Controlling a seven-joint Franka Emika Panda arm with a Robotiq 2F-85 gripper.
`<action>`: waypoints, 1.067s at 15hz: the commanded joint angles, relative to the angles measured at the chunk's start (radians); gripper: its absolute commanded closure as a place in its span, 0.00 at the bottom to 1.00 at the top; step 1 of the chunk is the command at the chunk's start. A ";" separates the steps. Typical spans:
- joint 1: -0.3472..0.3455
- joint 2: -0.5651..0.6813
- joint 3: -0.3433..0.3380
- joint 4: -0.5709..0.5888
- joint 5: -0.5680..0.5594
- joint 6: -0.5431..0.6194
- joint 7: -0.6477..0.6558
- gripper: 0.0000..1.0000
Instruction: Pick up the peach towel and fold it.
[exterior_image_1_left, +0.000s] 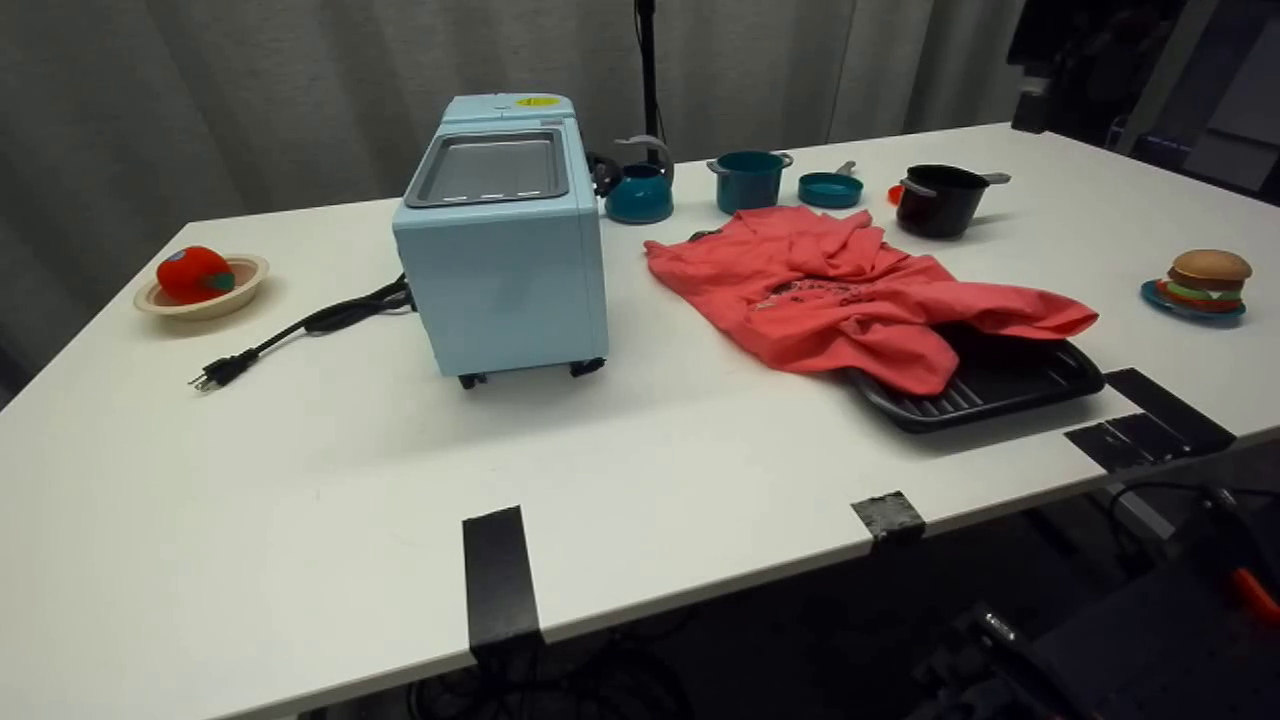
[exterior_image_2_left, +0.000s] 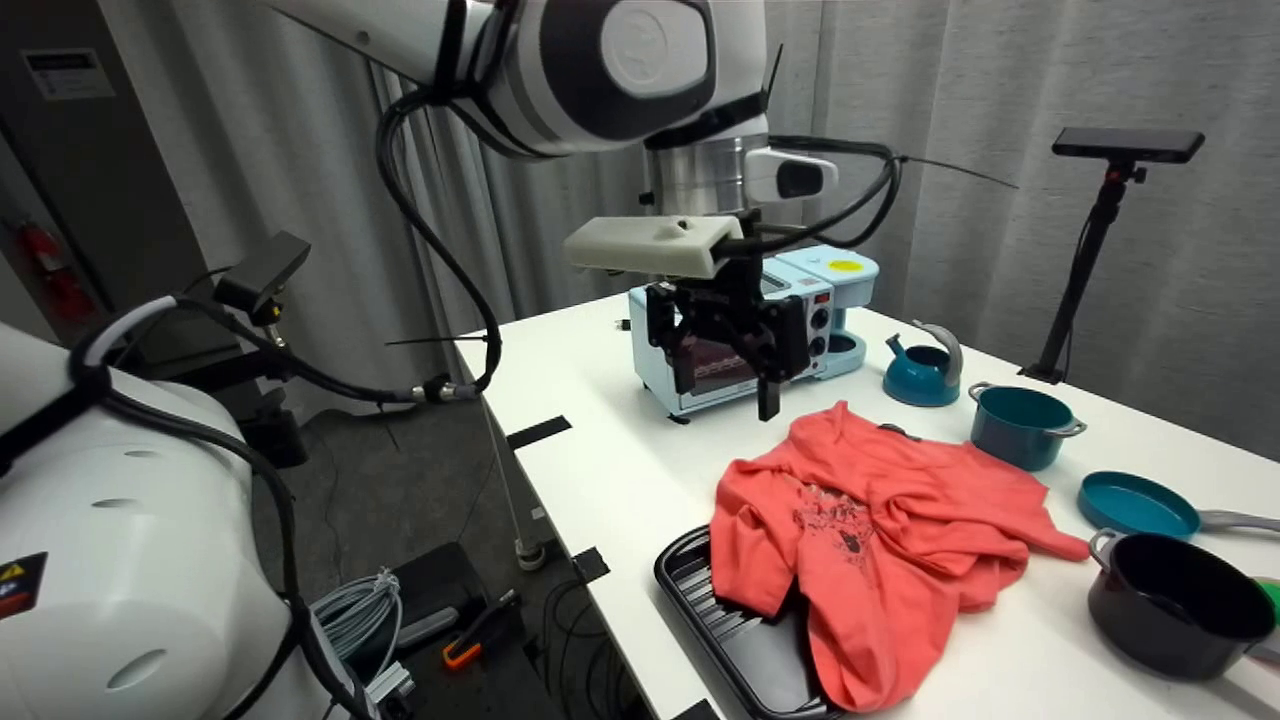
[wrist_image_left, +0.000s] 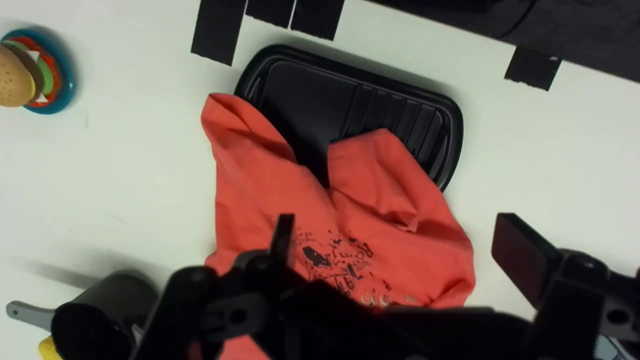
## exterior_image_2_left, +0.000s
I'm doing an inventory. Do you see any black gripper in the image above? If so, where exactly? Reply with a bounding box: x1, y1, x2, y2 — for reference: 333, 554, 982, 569
648, 250, 816, 424

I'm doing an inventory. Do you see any red cloth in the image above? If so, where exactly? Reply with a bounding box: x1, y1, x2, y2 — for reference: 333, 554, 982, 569
708, 400, 1097, 715

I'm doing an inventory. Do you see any light blue toaster oven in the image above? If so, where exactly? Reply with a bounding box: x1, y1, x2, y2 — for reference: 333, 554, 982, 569
623, 246, 885, 424

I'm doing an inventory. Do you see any teal toy kettle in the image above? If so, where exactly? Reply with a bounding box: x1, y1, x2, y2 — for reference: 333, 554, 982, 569
881, 315, 969, 412

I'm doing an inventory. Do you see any black ridged tray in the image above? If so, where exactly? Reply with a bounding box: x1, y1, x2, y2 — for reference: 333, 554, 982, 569
653, 519, 848, 720

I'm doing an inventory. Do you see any teal toy pot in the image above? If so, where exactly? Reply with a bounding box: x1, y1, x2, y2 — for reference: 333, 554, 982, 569
962, 379, 1086, 478

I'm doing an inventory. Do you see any black tripod stand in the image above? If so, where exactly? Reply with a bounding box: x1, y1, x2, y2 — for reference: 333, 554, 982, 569
1015, 156, 1152, 390

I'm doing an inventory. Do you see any teal plate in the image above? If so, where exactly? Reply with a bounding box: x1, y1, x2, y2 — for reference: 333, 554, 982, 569
1076, 470, 1280, 544

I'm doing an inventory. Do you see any black mounted device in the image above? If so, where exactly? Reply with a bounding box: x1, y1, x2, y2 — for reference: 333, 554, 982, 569
211, 233, 316, 324

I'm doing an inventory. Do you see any black pot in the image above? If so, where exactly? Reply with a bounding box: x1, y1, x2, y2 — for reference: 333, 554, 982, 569
1085, 528, 1280, 686

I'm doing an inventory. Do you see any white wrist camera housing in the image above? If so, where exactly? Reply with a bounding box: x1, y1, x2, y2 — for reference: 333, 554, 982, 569
558, 211, 747, 285

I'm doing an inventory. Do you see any orange handled tool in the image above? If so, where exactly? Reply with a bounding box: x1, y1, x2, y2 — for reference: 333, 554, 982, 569
441, 583, 524, 671

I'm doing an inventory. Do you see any grey cable bundle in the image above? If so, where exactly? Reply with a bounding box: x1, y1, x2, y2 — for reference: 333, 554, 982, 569
306, 569, 418, 720

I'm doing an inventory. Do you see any black camera bar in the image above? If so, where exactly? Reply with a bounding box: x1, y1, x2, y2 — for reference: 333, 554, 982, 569
1047, 124, 1206, 169

